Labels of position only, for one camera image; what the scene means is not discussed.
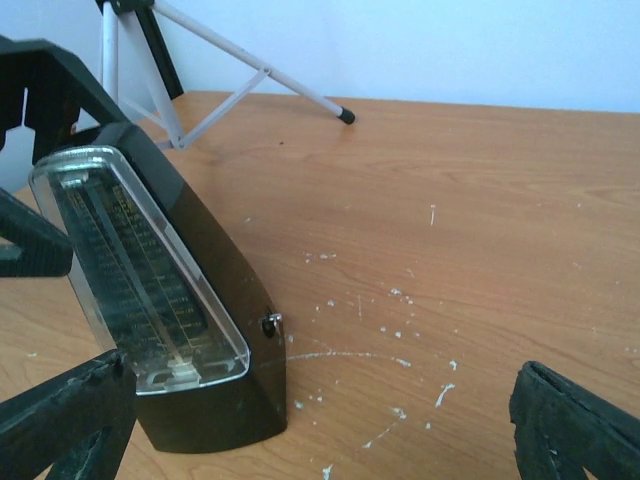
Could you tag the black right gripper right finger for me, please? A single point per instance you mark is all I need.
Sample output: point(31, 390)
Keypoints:
point(564, 431)

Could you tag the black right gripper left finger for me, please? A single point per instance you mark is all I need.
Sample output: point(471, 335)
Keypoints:
point(76, 425)

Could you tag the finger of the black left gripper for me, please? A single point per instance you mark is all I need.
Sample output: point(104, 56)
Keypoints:
point(34, 246)
point(44, 87)

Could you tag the clear plastic metronome cover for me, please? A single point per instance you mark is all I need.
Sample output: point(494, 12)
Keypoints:
point(136, 281)

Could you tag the black metronome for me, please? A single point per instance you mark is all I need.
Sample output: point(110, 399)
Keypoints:
point(235, 413)

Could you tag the white music stand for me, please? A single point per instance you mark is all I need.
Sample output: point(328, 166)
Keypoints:
point(138, 20)

